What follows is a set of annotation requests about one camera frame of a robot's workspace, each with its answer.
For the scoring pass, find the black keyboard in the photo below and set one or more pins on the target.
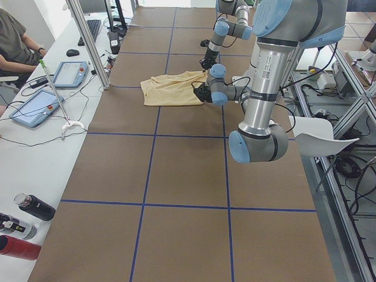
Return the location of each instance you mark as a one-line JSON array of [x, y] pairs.
[[94, 27]]

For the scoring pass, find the black water bottle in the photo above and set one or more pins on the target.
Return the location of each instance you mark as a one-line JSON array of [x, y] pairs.
[[34, 206]]

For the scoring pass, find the reacher grabber stick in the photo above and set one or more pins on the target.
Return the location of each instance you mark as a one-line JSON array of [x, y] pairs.
[[69, 123]]

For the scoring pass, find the white chair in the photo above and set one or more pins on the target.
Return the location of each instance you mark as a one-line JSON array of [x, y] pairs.
[[315, 137]]

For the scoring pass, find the blue teach pendant near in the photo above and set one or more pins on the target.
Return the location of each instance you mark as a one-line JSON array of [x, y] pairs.
[[36, 109]]

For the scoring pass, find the seated person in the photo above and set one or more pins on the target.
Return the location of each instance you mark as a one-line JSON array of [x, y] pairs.
[[20, 54]]

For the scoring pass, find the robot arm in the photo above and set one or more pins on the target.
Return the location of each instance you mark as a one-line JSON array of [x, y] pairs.
[[224, 27], [280, 27]]

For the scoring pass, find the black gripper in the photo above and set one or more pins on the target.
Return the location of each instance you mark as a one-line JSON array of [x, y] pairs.
[[201, 93], [209, 56]]

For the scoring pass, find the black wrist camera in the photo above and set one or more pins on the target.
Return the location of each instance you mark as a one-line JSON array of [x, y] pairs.
[[205, 43]]

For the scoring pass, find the aluminium frame post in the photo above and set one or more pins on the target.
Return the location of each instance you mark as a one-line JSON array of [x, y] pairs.
[[77, 13]]

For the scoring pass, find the black power adapter box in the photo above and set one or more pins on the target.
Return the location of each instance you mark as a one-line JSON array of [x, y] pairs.
[[114, 42]]

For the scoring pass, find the black computer mouse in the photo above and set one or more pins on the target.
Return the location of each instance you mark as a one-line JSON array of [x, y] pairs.
[[72, 52]]

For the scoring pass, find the blue teach pendant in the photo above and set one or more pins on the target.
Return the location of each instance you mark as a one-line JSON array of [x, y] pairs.
[[36, 109], [70, 74]]

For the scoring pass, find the grey labelled bottle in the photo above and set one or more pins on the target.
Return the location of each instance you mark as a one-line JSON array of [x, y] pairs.
[[17, 228]]

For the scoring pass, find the cream long-sleeve printed shirt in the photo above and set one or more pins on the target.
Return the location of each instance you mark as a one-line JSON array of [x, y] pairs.
[[172, 90]]

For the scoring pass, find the blue teach pendant far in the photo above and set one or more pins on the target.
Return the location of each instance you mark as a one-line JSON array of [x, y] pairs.
[[70, 74]]

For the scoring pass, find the red water bottle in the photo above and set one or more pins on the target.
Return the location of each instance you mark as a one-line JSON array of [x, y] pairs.
[[18, 248]]

